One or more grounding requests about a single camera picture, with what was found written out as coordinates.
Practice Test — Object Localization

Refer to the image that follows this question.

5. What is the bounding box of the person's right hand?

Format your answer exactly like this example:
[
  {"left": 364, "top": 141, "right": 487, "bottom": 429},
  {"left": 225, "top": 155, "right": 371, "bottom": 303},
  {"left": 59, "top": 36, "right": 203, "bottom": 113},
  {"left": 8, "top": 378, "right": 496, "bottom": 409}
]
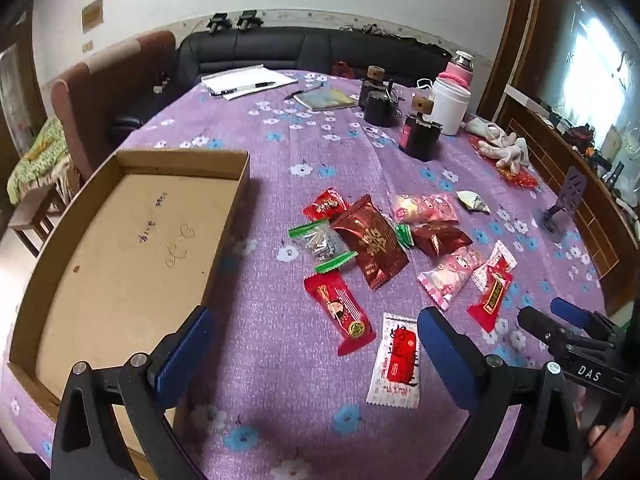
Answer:
[{"left": 582, "top": 402, "right": 640, "bottom": 480}]

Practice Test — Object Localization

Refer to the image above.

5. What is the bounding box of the white notepad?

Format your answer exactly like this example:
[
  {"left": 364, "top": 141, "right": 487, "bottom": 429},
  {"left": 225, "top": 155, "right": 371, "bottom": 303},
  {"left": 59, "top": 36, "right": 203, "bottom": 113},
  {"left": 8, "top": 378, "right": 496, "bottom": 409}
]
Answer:
[{"left": 201, "top": 64, "right": 298, "bottom": 97}]

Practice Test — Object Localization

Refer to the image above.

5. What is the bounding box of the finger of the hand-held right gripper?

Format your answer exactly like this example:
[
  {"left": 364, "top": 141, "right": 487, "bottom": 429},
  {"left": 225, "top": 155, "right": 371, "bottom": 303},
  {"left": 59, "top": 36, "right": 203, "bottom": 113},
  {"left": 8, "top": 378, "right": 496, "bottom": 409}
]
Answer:
[
  {"left": 516, "top": 305, "right": 568, "bottom": 358},
  {"left": 550, "top": 297, "right": 626, "bottom": 333}
]

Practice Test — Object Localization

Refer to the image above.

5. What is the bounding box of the white plastic container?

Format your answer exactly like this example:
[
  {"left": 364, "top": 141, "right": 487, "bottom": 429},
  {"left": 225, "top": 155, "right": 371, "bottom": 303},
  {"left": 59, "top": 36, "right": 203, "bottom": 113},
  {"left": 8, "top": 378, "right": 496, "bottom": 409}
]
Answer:
[{"left": 429, "top": 75, "right": 471, "bottom": 136}]

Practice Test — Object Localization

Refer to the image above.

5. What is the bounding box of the black canister with wooden knob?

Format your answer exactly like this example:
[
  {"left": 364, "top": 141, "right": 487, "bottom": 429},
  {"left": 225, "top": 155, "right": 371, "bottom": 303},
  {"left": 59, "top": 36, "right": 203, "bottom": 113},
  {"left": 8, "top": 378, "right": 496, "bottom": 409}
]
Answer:
[
  {"left": 400, "top": 95, "right": 443, "bottom": 162},
  {"left": 359, "top": 65, "right": 393, "bottom": 111}
]

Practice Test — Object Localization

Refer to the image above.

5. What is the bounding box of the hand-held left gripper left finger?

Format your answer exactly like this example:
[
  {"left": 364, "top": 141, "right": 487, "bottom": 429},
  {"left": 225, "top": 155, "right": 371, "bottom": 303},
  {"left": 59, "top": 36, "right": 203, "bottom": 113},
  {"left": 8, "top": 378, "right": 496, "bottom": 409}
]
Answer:
[{"left": 50, "top": 305, "right": 218, "bottom": 480}]

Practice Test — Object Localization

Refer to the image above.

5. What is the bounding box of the white and red snack packet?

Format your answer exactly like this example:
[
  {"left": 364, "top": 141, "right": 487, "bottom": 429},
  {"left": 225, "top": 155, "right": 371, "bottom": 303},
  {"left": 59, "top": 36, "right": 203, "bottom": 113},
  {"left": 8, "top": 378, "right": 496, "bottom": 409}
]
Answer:
[{"left": 466, "top": 240, "right": 517, "bottom": 333}]

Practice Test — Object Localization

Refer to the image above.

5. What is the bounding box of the white green snack packet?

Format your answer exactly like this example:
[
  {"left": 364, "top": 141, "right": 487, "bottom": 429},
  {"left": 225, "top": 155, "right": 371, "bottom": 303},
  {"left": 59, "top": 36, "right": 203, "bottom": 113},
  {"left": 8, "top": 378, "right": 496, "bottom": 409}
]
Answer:
[{"left": 456, "top": 189, "right": 491, "bottom": 215}]

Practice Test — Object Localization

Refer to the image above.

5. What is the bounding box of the shallow cardboard box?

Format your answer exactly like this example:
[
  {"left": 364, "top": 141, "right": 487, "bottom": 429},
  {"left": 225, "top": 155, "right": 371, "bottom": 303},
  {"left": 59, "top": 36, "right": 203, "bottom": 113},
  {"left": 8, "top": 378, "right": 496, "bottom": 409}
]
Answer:
[{"left": 9, "top": 149, "right": 251, "bottom": 466}]

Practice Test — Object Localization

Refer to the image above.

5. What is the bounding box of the pink thermos bottle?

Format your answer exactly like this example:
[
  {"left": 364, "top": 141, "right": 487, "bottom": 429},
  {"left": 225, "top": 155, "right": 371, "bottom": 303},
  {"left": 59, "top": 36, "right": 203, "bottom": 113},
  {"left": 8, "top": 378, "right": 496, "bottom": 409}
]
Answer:
[{"left": 447, "top": 50, "right": 476, "bottom": 86}]

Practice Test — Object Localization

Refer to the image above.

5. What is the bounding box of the wooden stool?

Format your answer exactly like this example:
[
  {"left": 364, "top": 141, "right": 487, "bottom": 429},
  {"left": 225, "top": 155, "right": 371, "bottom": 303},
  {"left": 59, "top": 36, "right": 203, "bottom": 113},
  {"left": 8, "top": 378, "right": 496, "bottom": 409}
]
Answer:
[{"left": 7, "top": 185, "right": 68, "bottom": 261}]

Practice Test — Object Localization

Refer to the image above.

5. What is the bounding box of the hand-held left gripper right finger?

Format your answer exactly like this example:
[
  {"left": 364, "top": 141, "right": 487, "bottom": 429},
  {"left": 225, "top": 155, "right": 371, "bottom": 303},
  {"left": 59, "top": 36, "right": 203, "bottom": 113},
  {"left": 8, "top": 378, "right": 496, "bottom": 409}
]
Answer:
[{"left": 417, "top": 306, "right": 586, "bottom": 480}]

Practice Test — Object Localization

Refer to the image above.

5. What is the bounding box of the green patterned cloth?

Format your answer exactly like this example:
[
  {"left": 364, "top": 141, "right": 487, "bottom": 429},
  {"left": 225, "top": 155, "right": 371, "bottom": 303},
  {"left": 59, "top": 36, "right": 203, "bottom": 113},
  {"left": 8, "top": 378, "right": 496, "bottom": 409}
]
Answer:
[{"left": 5, "top": 117, "right": 71, "bottom": 201}]

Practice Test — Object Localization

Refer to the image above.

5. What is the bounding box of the wooden door frame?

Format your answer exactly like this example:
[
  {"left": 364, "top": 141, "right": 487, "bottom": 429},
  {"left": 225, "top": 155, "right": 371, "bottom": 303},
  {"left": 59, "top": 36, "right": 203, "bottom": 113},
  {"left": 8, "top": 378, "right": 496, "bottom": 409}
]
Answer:
[{"left": 472, "top": 0, "right": 556, "bottom": 111}]

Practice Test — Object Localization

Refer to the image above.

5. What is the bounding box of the white snack packet red label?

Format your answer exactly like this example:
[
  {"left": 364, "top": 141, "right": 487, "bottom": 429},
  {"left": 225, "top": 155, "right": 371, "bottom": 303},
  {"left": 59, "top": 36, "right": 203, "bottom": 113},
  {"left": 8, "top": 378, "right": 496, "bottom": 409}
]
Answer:
[{"left": 366, "top": 312, "right": 420, "bottom": 407}]

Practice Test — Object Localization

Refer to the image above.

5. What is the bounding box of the wooden wall plaque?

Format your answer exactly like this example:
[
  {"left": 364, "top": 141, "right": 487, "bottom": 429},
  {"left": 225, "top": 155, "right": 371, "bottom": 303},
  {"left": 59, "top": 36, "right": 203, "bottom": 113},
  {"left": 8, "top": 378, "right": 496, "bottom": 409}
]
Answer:
[{"left": 81, "top": 0, "right": 105, "bottom": 28}]

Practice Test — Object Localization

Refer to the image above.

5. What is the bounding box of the green booklet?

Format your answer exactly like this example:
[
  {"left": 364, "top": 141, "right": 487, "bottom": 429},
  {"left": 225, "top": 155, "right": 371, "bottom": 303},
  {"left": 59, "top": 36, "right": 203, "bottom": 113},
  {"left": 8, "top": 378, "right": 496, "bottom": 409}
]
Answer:
[{"left": 294, "top": 86, "right": 358, "bottom": 112}]

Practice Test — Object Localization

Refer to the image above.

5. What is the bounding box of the white cloth glove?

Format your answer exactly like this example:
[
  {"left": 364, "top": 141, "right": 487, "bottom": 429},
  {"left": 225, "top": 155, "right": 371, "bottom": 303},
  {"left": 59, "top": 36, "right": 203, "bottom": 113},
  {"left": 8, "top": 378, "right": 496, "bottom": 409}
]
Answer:
[
  {"left": 467, "top": 116, "right": 516, "bottom": 143},
  {"left": 477, "top": 135, "right": 531, "bottom": 173}
]

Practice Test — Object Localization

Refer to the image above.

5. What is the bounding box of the clear green-edged snack packet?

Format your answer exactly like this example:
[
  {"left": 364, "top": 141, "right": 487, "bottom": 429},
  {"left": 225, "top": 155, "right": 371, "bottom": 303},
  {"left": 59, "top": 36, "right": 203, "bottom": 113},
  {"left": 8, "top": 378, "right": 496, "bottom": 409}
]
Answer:
[{"left": 288, "top": 220, "right": 358, "bottom": 275}]

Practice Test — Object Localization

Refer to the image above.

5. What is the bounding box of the wooden cabinet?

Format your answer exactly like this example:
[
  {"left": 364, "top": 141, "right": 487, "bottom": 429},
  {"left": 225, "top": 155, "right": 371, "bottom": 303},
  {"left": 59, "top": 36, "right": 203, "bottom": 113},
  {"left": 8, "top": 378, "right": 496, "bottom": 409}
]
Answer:
[{"left": 492, "top": 85, "right": 640, "bottom": 311}]

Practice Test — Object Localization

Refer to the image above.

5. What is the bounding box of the grey phone stand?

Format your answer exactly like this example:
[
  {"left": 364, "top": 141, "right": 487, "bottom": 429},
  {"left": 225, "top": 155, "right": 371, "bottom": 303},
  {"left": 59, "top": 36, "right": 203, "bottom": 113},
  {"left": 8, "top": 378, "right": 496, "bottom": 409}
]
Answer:
[{"left": 542, "top": 166, "right": 587, "bottom": 233}]

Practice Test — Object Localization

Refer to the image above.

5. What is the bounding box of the pink snack packet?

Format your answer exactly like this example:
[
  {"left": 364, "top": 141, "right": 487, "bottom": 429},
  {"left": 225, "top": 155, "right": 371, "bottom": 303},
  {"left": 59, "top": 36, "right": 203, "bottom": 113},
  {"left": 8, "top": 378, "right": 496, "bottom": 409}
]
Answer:
[
  {"left": 417, "top": 246, "right": 488, "bottom": 310},
  {"left": 390, "top": 192, "right": 460, "bottom": 225}
]

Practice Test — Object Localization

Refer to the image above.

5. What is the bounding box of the large dark red snack packet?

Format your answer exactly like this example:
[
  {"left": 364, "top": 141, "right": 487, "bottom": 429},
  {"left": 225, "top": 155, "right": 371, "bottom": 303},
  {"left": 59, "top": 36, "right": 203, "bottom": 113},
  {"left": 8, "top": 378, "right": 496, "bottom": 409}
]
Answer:
[{"left": 331, "top": 194, "right": 411, "bottom": 292}]

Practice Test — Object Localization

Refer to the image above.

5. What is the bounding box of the small dark red snack packet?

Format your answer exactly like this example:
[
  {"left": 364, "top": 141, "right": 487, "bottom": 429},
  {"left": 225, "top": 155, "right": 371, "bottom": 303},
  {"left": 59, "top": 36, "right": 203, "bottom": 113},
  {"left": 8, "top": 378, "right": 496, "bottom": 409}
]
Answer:
[{"left": 411, "top": 222, "right": 473, "bottom": 257}]

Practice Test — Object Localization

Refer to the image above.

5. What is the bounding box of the spare black gripper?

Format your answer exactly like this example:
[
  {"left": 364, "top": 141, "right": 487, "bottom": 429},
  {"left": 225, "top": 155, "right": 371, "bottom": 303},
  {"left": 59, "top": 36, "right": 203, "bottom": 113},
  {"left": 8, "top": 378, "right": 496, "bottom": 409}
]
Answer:
[
  {"left": 207, "top": 12, "right": 233, "bottom": 36},
  {"left": 235, "top": 10, "right": 263, "bottom": 33}
]

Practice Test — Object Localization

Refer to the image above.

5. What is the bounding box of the red snack packet with figure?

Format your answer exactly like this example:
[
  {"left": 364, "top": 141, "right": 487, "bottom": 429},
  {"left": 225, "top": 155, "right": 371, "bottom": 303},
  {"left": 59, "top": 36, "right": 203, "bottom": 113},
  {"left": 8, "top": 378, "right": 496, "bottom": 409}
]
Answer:
[{"left": 304, "top": 274, "right": 377, "bottom": 357}]

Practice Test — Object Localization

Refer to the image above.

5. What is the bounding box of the brown armchair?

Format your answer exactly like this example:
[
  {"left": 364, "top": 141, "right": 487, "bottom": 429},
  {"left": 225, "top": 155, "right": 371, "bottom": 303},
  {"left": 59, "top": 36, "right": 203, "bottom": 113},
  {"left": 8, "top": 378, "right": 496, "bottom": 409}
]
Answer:
[{"left": 50, "top": 30, "right": 178, "bottom": 181}]

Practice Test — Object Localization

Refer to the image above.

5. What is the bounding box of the shiny red packet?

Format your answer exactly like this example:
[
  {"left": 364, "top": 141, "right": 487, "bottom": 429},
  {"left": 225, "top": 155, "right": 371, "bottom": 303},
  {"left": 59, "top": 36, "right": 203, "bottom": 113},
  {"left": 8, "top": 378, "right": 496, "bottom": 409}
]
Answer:
[{"left": 497, "top": 162, "right": 541, "bottom": 190}]

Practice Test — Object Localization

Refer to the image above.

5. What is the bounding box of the purple floral tablecloth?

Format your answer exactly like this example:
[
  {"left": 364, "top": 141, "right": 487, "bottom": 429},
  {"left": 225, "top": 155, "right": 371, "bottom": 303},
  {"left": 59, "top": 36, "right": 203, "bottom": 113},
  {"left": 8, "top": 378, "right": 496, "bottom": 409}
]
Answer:
[{"left": 0, "top": 67, "right": 606, "bottom": 480}]

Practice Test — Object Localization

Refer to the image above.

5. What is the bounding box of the black leather sofa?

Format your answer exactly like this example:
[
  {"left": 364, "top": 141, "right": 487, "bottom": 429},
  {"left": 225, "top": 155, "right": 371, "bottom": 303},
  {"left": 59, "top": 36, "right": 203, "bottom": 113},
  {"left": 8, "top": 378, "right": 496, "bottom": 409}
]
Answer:
[{"left": 110, "top": 27, "right": 453, "bottom": 133}]

